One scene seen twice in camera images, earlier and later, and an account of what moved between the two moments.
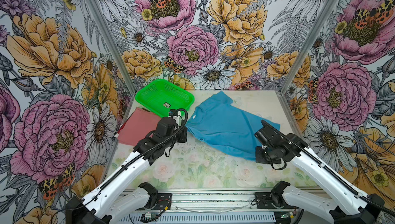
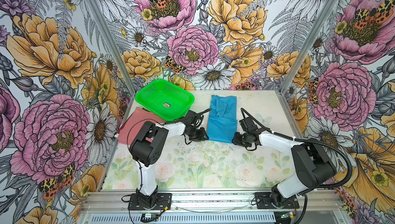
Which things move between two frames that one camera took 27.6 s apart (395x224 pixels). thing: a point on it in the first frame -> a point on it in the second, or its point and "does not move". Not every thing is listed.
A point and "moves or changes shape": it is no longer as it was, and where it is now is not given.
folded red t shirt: x=139 y=125 does not move
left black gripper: x=182 y=132 -> x=201 y=136
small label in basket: x=167 y=105 does not move
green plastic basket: x=160 y=96 does not move
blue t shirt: x=228 y=127 moves or changes shape
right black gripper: x=259 y=159 -> x=236 y=141
